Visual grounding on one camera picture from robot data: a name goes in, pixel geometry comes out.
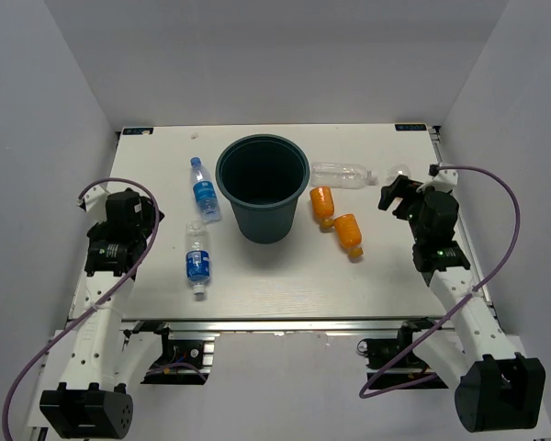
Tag right blue table label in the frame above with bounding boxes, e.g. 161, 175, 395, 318
394, 123, 427, 131

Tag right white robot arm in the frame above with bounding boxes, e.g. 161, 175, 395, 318
378, 170, 545, 433

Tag clear plastic bottle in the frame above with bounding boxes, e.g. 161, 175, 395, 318
310, 162, 378, 189

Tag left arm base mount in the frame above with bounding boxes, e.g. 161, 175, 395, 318
133, 321, 216, 386

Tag orange juice bottle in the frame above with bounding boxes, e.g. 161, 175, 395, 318
309, 187, 334, 230
333, 213, 364, 260

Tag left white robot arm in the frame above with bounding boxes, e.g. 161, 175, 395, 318
39, 186, 162, 440

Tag blue label water bottle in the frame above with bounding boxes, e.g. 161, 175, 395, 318
190, 157, 221, 222

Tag blue table label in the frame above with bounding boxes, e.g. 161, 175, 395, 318
121, 127, 153, 136
394, 123, 427, 131

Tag aluminium table rail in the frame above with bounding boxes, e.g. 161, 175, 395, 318
118, 319, 455, 333

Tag left blue table label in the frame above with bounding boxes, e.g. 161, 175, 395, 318
121, 127, 153, 136

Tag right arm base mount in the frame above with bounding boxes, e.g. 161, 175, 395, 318
356, 319, 447, 391

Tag dark green plastic bin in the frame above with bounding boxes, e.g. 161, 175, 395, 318
215, 134, 310, 244

